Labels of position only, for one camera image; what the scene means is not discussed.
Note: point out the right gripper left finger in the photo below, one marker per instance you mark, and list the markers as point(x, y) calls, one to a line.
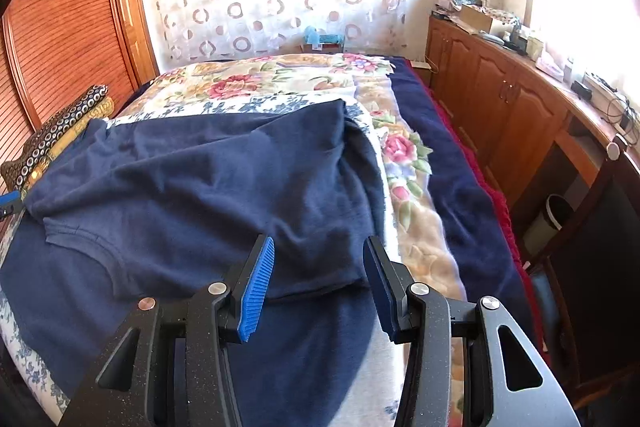
point(167, 363)

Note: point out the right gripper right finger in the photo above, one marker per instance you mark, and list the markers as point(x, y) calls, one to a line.
point(506, 380)

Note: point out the navy blue printed t-shirt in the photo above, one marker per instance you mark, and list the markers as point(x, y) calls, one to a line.
point(164, 204)

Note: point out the dark circle-pattern pillow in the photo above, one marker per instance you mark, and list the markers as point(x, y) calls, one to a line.
point(56, 134)

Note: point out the navy blue blanket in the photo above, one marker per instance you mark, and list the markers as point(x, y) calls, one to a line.
point(477, 221)

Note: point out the floral quilt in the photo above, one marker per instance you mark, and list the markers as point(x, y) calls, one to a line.
point(281, 84)

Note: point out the white waste bin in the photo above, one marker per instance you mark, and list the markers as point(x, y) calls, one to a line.
point(555, 212)

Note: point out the blue white floral sheet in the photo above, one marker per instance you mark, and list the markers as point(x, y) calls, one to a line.
point(296, 369)

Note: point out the dark wooden chair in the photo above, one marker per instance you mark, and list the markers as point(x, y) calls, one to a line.
point(586, 282)

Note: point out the wooden louvered wardrobe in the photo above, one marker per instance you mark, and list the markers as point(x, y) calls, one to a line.
point(51, 52)

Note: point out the wooden cabinet sideboard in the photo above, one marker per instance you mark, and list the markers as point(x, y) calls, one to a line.
point(530, 134)

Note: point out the cardboard box on cabinet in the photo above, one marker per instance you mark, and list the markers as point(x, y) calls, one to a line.
point(492, 21)

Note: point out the blue toy on box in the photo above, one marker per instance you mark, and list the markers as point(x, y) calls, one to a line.
point(316, 41)

